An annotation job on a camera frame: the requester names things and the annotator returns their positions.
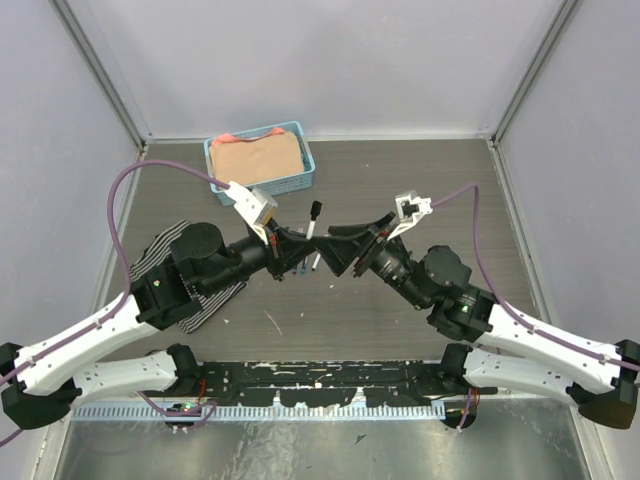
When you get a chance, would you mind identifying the peach folded cloth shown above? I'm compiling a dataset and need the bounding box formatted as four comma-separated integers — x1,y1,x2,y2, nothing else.
207,127,304,186

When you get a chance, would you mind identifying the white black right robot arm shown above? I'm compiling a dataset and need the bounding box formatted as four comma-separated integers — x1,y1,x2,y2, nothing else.
317,215,639,430

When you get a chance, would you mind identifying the white pen black tip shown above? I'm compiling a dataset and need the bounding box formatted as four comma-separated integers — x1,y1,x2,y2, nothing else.
311,253,321,271

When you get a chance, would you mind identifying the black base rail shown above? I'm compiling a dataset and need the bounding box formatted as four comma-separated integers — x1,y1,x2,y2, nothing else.
142,360,469,407

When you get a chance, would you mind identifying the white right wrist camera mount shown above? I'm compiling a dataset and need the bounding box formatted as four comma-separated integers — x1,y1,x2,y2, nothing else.
388,190,433,240

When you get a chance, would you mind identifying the black pen cap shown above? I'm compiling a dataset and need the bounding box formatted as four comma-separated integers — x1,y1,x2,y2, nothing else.
310,200,323,221

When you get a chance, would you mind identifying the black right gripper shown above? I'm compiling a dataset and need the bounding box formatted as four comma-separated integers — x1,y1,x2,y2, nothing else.
309,209,431,309

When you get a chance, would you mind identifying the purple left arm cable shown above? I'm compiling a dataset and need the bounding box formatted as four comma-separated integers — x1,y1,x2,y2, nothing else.
0,159,236,447

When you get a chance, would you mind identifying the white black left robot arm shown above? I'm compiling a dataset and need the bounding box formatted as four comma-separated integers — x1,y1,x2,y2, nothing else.
1,222,316,430

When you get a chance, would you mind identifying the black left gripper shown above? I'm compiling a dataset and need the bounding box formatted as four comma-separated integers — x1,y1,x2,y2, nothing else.
203,218,315,297

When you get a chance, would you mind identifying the black white striped cloth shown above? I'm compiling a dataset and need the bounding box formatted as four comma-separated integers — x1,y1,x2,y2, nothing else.
130,220,248,334

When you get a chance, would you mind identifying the slotted cable duct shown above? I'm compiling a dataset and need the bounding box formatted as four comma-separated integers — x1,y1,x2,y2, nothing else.
71,401,446,423

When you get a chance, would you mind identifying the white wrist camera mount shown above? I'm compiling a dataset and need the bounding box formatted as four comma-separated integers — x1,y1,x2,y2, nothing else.
388,190,433,240
226,181,278,245

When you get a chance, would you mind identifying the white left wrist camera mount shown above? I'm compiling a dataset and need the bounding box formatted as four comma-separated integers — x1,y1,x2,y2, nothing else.
226,181,278,245

